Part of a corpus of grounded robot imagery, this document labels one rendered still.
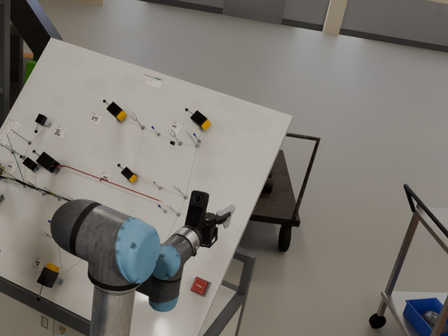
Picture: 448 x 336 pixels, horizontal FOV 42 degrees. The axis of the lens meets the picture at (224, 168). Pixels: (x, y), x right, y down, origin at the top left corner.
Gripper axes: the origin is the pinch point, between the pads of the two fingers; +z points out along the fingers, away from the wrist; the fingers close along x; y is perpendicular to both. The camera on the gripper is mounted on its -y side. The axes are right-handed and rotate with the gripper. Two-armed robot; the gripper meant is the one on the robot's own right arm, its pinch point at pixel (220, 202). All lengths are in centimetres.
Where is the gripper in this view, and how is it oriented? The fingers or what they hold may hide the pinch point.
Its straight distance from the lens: 173.0
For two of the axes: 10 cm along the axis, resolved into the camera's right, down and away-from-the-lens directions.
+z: 4.1, -3.5, 8.4
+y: -0.5, 9.2, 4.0
